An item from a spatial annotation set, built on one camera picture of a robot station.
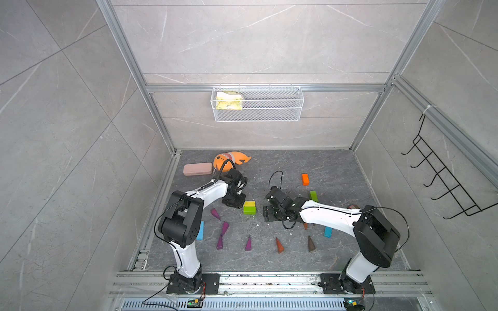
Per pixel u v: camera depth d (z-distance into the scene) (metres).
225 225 0.88
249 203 0.93
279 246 0.82
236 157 1.09
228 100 0.87
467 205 0.60
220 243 0.82
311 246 0.81
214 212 0.92
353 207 0.94
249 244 0.83
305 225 0.88
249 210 0.94
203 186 0.57
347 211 0.51
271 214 0.78
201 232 0.86
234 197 0.80
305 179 1.04
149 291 0.73
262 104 1.01
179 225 0.49
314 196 0.98
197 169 1.11
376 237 0.45
